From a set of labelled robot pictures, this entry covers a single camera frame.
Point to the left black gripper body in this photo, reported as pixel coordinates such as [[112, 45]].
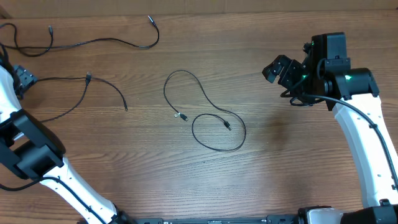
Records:
[[24, 78]]

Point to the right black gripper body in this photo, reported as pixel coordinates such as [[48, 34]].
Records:
[[297, 81]]

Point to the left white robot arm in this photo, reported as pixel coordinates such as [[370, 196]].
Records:
[[31, 151]]

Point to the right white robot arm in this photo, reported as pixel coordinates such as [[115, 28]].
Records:
[[352, 94]]

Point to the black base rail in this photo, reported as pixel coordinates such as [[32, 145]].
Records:
[[242, 219]]

